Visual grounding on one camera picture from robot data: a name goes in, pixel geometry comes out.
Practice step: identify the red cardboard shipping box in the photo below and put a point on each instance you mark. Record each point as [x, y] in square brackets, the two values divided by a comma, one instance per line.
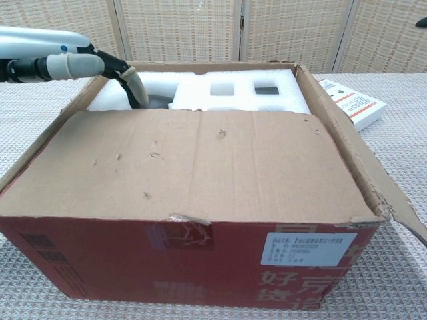
[166, 260]

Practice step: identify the woven folding screen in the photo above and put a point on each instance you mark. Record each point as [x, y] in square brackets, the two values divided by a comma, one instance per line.
[173, 30]

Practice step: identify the white woven tablecloth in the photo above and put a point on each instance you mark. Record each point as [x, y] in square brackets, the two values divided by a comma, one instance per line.
[33, 100]

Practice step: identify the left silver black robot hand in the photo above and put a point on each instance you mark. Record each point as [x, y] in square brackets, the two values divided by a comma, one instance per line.
[43, 43]

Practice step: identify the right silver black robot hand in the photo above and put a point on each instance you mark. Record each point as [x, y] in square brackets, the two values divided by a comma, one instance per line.
[422, 23]

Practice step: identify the white foam insert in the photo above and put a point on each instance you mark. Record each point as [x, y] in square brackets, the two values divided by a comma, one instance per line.
[193, 91]

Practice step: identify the small black block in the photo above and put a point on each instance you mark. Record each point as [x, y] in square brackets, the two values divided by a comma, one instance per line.
[266, 90]

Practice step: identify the flat white orange product box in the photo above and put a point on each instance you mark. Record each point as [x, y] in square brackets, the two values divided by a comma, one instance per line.
[362, 106]

